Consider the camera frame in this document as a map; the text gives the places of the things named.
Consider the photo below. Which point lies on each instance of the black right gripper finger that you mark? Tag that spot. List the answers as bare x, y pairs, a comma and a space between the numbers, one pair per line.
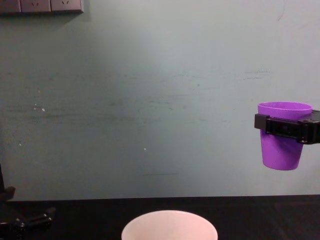
280, 126

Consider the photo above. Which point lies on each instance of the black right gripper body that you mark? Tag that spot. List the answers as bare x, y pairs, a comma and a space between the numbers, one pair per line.
312, 130

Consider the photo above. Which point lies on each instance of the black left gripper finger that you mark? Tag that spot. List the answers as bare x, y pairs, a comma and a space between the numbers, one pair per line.
6, 195
40, 221

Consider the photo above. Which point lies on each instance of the purple plastic cup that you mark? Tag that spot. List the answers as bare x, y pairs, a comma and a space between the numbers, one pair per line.
280, 155

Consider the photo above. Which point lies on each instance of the black table cloth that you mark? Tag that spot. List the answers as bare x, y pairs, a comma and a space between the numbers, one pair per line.
250, 220

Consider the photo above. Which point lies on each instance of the grey wall socket panel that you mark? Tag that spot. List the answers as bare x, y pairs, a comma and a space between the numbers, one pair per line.
40, 6

